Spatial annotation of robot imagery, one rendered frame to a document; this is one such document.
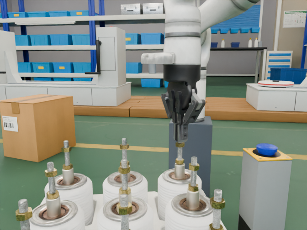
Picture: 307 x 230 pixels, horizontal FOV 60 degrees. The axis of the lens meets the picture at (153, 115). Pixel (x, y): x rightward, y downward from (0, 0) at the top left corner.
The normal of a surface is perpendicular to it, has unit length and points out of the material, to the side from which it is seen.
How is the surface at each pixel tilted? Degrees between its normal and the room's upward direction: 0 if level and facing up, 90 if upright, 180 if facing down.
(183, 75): 90
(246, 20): 90
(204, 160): 90
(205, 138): 90
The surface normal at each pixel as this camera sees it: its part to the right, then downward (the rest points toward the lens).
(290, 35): -0.16, 0.20
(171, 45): -0.58, 0.02
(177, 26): -0.36, 0.19
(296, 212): 0.00, -0.98
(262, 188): 0.11, 0.20
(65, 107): 0.93, 0.07
